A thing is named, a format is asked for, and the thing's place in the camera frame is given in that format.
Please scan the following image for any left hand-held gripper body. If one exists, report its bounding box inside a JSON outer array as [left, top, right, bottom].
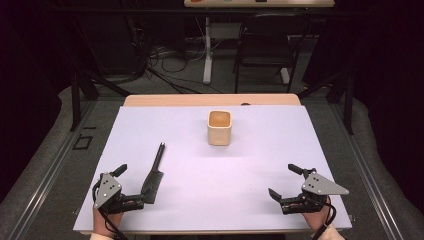
[[93, 171, 135, 215]]

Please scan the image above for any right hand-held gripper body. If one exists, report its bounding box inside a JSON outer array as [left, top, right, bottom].
[[281, 168, 350, 215]]

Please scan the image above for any dark brown comb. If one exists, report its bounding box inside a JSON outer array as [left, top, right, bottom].
[[140, 142, 167, 205]]

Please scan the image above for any beige square cup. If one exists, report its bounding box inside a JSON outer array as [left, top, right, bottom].
[[207, 110, 233, 147]]

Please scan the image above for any person's left hand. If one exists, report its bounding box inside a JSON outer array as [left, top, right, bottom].
[[93, 208, 124, 236]]

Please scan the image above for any person's right hand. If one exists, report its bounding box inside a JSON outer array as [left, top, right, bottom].
[[302, 199, 333, 231]]

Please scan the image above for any white table mat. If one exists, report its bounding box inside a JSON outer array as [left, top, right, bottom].
[[73, 105, 353, 234]]

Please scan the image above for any black metal stand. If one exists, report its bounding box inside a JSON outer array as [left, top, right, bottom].
[[68, 71, 133, 132], [298, 71, 355, 136]]

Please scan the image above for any light wooden table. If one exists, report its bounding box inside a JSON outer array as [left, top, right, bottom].
[[123, 93, 302, 108]]

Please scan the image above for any black folding chair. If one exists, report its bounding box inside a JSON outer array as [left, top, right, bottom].
[[233, 13, 313, 95]]

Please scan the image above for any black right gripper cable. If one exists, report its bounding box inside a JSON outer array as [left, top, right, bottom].
[[311, 196, 338, 240]]

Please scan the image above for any grey metal floor rail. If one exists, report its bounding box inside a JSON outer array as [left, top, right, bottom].
[[6, 99, 98, 240], [331, 99, 406, 240]]

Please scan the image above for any floor cable bundle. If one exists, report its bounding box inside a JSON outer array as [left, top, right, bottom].
[[133, 33, 224, 95]]

